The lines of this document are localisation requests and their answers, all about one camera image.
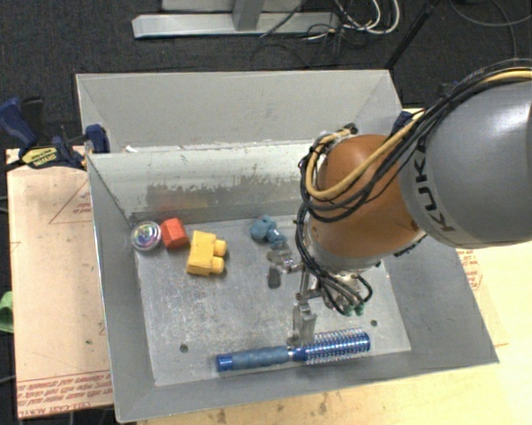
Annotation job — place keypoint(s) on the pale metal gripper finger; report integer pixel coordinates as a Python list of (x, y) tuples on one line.
[(303, 321), (274, 278)]

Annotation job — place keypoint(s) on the blue toy animal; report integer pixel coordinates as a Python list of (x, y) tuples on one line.
[(263, 229)]

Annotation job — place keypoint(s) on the blue hairbrush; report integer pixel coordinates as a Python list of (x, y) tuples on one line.
[(257, 358)]

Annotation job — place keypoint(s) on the grey metal bin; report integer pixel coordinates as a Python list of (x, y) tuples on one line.
[(217, 300)]

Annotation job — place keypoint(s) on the yellow toy brick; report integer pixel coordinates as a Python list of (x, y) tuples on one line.
[(202, 253)]

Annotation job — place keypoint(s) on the red block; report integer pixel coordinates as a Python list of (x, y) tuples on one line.
[(174, 234)]

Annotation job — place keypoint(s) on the shiny round silver top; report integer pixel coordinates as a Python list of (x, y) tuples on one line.
[(146, 235)]

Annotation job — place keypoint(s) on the brown cardboard board, red print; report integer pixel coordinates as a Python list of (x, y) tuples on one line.
[(54, 283)]

